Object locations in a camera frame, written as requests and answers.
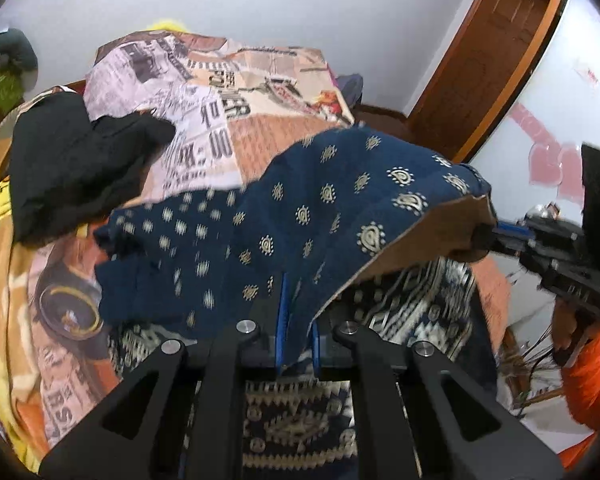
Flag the grey purple backpack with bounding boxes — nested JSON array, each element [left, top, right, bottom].
[[336, 74, 365, 107]]

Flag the printed bed sheet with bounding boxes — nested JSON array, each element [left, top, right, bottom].
[[0, 32, 516, 471]]

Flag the yellow curved cushion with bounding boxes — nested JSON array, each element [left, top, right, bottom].
[[145, 18, 188, 34]]

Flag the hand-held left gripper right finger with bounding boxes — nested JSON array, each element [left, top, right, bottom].
[[310, 320, 566, 480]]

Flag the black clothes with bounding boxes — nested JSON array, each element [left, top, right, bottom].
[[7, 91, 177, 247]]

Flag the brown wooden door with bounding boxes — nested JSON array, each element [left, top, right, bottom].
[[410, 0, 573, 163]]

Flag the navy patterned hooded garment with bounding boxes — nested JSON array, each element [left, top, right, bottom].
[[94, 127, 501, 480]]

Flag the white wardrobe door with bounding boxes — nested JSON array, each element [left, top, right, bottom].
[[467, 0, 600, 461]]

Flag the person's right hand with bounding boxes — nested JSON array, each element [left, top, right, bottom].
[[551, 300, 600, 367]]

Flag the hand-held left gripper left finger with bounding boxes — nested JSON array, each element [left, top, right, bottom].
[[37, 272, 293, 480]]

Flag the grey garment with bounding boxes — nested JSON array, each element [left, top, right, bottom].
[[0, 28, 38, 72]]

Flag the person's right forearm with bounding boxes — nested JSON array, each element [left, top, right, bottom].
[[560, 317, 600, 426]]

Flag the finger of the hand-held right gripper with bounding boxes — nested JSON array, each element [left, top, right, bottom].
[[472, 220, 536, 261]]

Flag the brown wooden object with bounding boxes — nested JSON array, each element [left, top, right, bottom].
[[495, 330, 571, 411]]

